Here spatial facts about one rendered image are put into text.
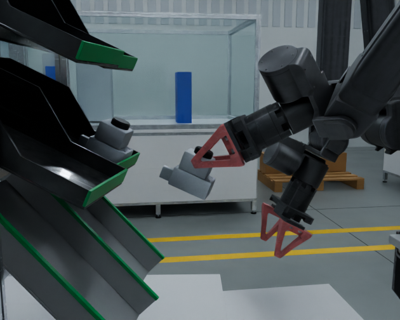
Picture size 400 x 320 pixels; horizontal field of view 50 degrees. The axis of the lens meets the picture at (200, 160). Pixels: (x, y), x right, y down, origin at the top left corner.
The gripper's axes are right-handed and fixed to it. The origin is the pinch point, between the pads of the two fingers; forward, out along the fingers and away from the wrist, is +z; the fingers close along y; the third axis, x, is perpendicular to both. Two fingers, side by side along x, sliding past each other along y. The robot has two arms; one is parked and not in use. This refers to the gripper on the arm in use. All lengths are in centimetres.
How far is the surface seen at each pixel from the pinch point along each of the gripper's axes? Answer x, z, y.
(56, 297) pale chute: 6.0, 18.0, 22.1
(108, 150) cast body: -7.8, 11.6, 3.0
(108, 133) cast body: -10.1, 10.3, 3.1
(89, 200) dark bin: -2.4, 8.4, 22.2
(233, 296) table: 31.6, 13.0, -25.2
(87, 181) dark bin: -4.6, 11.0, 15.3
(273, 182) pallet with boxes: 87, 36, -479
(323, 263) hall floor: 122, 10, -259
